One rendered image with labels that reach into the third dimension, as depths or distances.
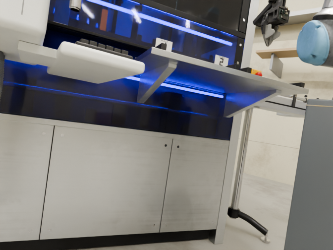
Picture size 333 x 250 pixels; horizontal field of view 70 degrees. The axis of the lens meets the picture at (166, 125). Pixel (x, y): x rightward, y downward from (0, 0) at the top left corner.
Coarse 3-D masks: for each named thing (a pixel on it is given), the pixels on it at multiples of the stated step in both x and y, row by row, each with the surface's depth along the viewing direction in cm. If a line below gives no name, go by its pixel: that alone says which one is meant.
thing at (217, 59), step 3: (216, 57) 126; (219, 57) 127; (222, 57) 128; (216, 60) 126; (219, 60) 127; (225, 60) 129; (216, 63) 127; (219, 63) 127; (222, 63) 128; (225, 63) 129
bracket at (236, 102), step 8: (232, 96) 126; (240, 96) 120; (248, 96) 115; (256, 96) 110; (264, 96) 105; (272, 96) 103; (232, 104) 125; (240, 104) 119; (248, 104) 114; (256, 104) 112; (224, 112) 130; (232, 112) 124; (240, 112) 122
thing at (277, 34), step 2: (276, 26) 107; (272, 28) 108; (274, 28) 108; (276, 28) 107; (276, 30) 107; (276, 32) 106; (278, 32) 105; (274, 34) 107; (276, 34) 106; (278, 34) 105; (272, 36) 108; (274, 36) 107; (276, 36) 106; (278, 36) 105; (268, 38) 109; (270, 38) 108; (272, 38) 108; (274, 38) 107; (276, 38) 106; (270, 40) 108; (272, 40) 108; (270, 42) 108; (268, 44) 108; (270, 44) 108; (268, 46) 108
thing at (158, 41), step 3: (156, 39) 113; (159, 39) 113; (162, 39) 114; (156, 42) 113; (159, 42) 113; (162, 42) 114; (165, 42) 115; (168, 42) 115; (171, 42) 116; (156, 45) 113; (168, 45) 115; (171, 45) 116; (168, 48) 116; (171, 48) 116; (168, 51) 116
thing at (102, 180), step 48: (0, 144) 92; (48, 144) 98; (96, 144) 106; (144, 144) 115; (192, 144) 125; (0, 192) 93; (48, 192) 100; (96, 192) 108; (144, 192) 116; (192, 192) 127; (0, 240) 94
